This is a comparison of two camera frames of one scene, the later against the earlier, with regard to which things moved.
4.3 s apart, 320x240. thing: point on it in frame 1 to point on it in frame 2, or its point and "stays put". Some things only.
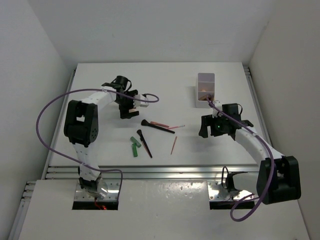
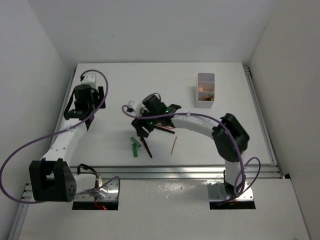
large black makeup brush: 145,122 stays put
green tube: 135,150 stays put
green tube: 134,140 stays put
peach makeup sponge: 133,110 to 207,89
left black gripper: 124,111 to 99,96
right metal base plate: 217,191 stays put
